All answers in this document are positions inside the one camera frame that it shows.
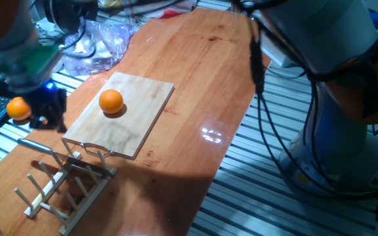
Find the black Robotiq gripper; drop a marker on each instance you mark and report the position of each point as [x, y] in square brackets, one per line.
[49, 100]

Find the steel kitchen knife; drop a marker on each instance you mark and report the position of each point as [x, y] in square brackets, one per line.
[34, 145]

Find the round orange fruit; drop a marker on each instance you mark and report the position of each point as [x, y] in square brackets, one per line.
[111, 101]
[17, 109]

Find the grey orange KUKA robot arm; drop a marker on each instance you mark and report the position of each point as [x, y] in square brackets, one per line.
[323, 29]

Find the wooden peg dish rack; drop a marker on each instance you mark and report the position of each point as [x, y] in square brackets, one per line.
[84, 200]

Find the clear crinkled plastic bag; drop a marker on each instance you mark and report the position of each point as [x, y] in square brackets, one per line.
[110, 46]

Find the black round device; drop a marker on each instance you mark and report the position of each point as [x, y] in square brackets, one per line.
[61, 16]

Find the white plastic bag red print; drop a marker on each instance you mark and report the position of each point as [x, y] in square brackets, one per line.
[176, 8]

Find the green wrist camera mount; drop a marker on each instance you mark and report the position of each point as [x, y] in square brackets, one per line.
[41, 60]

